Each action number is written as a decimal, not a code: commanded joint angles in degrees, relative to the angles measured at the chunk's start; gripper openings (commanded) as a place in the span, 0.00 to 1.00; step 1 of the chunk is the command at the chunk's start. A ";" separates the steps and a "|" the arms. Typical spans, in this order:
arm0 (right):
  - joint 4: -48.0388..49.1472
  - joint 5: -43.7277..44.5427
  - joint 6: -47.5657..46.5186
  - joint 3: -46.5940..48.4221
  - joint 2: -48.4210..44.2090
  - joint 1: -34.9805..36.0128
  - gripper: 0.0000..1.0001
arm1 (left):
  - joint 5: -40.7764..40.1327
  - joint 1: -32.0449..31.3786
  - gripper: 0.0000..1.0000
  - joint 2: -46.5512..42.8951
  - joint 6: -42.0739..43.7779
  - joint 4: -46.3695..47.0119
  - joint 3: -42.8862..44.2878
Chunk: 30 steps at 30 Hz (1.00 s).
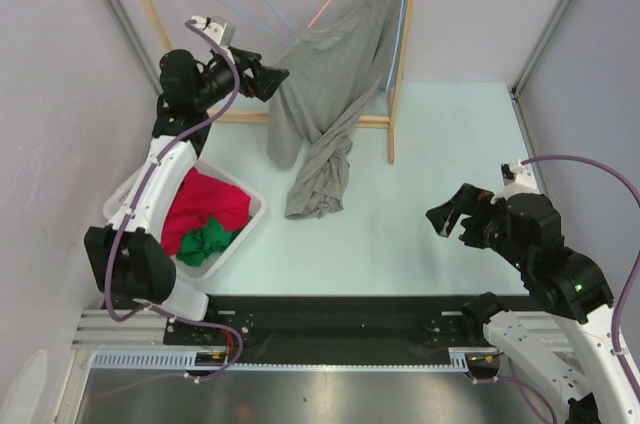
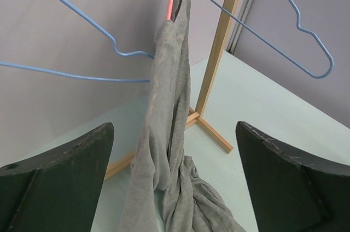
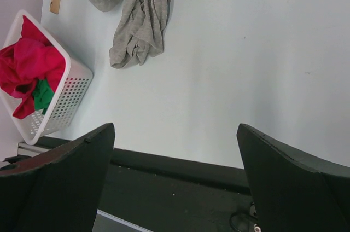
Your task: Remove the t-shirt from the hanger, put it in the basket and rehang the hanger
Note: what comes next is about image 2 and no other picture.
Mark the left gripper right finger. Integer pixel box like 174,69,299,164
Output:
235,121,349,232

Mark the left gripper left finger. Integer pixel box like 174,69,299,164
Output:
1,123,114,231

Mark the grey t shirt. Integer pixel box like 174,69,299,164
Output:
118,0,242,231

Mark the blue wire hanger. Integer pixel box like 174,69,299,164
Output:
190,0,335,78
1,0,155,81

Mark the wooden clothes rack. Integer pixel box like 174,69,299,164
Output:
103,0,250,181

